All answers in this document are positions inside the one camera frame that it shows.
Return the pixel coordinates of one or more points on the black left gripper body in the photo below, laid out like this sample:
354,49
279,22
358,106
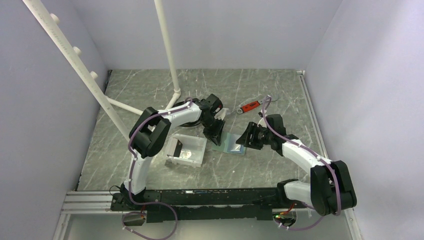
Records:
210,121

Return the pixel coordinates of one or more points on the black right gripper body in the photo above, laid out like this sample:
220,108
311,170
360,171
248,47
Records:
261,136

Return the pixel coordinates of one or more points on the silver credit card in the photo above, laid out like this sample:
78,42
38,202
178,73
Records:
235,148

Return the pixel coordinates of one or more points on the dark card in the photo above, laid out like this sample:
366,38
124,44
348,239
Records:
177,148

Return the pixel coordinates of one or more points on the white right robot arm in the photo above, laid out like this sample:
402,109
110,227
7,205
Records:
330,188

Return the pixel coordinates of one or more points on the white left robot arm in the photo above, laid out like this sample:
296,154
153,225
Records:
149,134

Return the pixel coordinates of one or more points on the clear plastic tray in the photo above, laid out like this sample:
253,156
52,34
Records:
192,153

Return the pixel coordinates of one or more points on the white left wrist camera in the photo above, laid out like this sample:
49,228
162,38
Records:
221,114

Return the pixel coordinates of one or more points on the red handled adjustable wrench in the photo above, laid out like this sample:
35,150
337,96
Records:
252,105

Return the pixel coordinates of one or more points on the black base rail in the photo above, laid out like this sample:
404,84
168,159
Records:
161,205

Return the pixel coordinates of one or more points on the aluminium extrusion frame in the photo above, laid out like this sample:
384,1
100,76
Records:
81,203

